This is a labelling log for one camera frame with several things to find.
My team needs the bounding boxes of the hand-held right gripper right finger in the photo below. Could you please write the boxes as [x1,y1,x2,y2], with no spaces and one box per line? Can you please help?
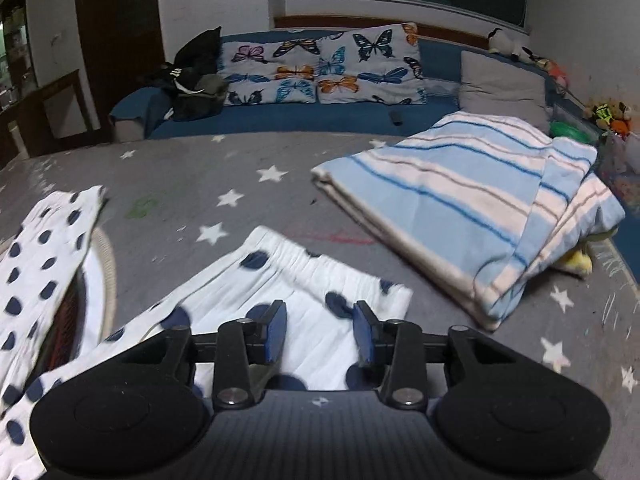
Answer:
[352,301,526,409]

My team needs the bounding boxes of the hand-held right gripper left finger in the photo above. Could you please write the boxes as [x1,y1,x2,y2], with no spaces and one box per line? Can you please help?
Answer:
[107,301,289,409]

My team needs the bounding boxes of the white navy polka dot pants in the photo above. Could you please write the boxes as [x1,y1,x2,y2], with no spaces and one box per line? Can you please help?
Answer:
[0,185,414,480]

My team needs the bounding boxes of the blue white striped blanket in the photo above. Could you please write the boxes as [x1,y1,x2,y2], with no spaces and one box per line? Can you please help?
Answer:
[310,112,627,332]

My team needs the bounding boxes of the grey star print tablecloth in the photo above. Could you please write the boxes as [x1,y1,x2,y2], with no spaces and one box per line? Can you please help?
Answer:
[0,131,640,480]

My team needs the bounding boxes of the round black induction cooker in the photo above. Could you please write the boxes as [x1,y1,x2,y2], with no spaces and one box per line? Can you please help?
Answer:
[36,229,119,377]

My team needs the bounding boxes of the yellow plush toy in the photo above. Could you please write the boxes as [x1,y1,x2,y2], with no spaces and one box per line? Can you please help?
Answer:
[556,226,619,277]

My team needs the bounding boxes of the olive green garment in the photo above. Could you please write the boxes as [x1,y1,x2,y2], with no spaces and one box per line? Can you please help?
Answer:
[171,74,229,122]

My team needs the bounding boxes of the butterfly print pillow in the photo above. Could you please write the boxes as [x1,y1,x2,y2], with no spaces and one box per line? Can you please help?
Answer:
[217,35,322,107]
[315,22,427,106]

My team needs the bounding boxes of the black white striped garment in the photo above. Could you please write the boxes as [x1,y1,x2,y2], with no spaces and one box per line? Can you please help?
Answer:
[145,61,202,97]

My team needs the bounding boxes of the grey pillow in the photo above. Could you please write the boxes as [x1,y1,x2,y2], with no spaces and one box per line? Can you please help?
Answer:
[457,50,552,134]

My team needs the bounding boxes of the green plastic toy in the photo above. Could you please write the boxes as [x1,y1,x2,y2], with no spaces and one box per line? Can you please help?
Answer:
[549,119,594,144]

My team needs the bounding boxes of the yellow green toy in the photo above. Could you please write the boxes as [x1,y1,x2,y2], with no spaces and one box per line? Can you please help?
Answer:
[586,103,617,129]

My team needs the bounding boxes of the white black plush toy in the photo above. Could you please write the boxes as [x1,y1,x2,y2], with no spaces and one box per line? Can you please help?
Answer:
[487,27,534,62]

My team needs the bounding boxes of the orange red plush toy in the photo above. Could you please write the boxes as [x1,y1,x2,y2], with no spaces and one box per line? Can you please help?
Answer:
[531,54,572,87]

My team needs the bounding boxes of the wooden cabinet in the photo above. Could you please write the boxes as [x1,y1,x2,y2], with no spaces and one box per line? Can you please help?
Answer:
[0,0,97,169]

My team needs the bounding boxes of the dark wooden door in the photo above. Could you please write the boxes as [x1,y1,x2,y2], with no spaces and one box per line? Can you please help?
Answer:
[73,0,167,132]

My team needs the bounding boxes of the brown orange plush toy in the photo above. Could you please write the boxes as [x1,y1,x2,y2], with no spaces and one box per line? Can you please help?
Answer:
[612,101,637,137]

